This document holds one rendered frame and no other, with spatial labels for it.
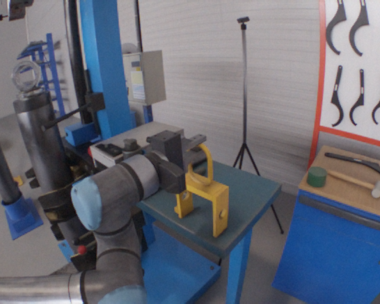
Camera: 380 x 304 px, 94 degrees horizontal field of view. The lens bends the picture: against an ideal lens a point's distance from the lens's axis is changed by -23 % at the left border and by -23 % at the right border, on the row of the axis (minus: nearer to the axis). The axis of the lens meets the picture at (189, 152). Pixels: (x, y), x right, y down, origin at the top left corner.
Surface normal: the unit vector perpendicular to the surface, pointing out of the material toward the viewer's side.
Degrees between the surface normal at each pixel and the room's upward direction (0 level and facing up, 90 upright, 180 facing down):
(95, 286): 15
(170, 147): 90
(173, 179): 90
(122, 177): 42
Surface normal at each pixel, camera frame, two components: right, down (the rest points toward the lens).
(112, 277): -0.07, -0.89
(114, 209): 0.72, 0.26
